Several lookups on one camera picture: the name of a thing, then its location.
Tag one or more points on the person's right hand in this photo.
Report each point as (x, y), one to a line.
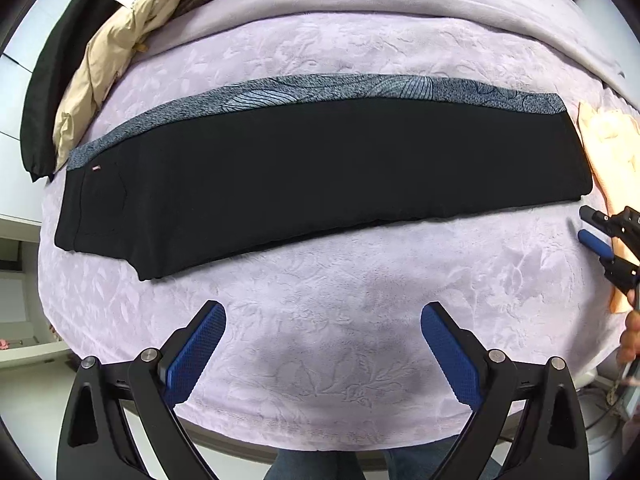
(631, 335)

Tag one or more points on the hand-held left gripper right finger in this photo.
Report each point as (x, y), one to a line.
(450, 355)

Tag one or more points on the white wardrobe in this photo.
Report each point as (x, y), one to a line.
(20, 100)

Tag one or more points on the white shelf unit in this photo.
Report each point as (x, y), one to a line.
(25, 285)

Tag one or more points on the embossed purple blanket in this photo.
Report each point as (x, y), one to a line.
(325, 335)

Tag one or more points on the black coat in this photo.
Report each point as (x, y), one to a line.
(55, 60)

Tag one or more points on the black pants with grey pattern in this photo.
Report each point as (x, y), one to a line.
(300, 170)

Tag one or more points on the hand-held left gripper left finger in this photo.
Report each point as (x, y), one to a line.
(197, 350)

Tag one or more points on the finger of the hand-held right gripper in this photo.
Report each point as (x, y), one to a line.
(595, 242)
(622, 225)

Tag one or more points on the beige jacket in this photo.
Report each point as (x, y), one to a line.
(100, 60)

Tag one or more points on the person's legs in jeans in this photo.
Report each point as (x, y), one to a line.
(320, 465)

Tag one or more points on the peach cloth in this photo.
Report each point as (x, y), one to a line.
(610, 150)

